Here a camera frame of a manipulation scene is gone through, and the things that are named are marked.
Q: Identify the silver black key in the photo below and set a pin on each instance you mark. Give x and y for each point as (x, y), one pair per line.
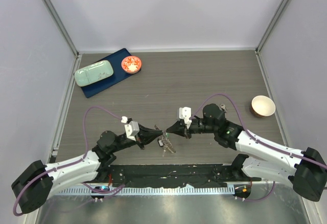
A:
(223, 107)

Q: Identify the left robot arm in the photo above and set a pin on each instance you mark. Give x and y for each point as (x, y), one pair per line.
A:
(41, 181)

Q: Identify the dark blue tray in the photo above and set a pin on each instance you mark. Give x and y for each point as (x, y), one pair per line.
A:
(119, 74)

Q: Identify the pale green oblong dish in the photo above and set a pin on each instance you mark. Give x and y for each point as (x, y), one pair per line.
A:
(93, 73)

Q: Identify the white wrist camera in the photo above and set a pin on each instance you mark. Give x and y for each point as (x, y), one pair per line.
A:
(184, 115)
(131, 127)

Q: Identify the white slotted cable duct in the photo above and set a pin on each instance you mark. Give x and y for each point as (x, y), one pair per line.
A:
(127, 191)

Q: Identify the aluminium frame post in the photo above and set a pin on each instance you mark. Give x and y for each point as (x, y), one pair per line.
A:
(62, 29)
(273, 22)

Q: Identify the metal disc keyring holder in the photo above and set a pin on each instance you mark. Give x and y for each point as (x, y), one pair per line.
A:
(168, 147)

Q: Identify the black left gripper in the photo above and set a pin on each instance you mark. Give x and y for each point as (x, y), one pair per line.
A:
(145, 135)

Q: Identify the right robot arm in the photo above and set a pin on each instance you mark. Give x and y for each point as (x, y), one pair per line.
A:
(302, 170)

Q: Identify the left aluminium frame post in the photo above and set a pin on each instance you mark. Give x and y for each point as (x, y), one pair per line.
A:
(62, 29)

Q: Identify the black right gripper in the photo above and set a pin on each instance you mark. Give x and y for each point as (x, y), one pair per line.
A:
(179, 128)

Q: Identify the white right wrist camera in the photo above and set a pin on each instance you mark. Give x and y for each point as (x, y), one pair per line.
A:
(184, 115)

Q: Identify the right aluminium frame post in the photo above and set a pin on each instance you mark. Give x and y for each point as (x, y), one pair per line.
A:
(273, 22)

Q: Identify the red cream bowl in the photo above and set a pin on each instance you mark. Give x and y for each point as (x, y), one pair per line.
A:
(262, 106)

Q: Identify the black key tag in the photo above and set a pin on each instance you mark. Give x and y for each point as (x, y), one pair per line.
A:
(160, 142)

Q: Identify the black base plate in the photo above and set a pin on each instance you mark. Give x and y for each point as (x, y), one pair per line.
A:
(173, 176)

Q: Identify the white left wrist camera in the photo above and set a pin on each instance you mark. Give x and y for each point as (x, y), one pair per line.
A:
(131, 127)

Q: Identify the orange patterned small bowl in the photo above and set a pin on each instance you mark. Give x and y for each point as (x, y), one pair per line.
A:
(131, 64)

